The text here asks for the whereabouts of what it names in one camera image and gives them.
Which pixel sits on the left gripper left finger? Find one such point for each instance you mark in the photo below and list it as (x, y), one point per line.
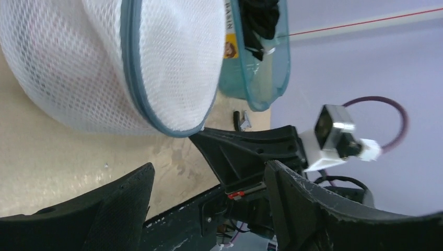
(107, 218)

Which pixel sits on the blue-trimmed white mesh laundry bag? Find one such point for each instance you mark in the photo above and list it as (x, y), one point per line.
(121, 67)

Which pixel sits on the teal transparent plastic bin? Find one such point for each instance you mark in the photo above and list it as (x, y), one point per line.
(243, 76)

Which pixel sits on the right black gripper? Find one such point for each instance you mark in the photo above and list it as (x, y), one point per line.
(238, 161)

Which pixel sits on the black garment in bin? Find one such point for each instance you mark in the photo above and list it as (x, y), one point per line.
(259, 20)

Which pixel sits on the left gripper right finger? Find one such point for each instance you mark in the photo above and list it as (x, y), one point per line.
(309, 217)

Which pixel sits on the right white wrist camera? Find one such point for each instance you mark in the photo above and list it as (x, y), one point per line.
(331, 142)

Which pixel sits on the white PVC pipe frame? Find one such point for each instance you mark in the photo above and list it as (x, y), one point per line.
(372, 23)

